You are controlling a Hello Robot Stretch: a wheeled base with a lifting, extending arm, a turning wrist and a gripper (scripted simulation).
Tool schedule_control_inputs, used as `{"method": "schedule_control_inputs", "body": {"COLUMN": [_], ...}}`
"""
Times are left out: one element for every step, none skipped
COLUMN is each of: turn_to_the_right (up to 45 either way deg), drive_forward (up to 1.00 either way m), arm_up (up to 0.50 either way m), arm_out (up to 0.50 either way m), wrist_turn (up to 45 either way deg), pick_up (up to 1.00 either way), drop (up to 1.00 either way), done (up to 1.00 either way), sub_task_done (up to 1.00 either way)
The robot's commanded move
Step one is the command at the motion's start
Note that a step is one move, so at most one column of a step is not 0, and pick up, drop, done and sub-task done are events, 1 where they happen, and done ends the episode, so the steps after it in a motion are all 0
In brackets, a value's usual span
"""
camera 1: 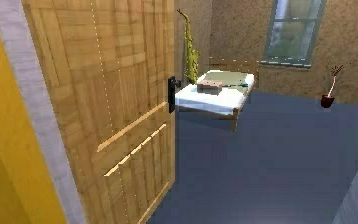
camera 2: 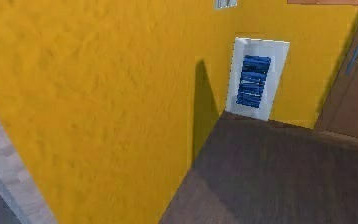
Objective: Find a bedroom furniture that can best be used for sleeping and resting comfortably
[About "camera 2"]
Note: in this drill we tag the white framed blue picture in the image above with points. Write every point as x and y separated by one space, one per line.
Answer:
253 81

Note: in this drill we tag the brown room door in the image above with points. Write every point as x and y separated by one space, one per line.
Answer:
350 103

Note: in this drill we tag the white door frame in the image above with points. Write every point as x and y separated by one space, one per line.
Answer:
10 173

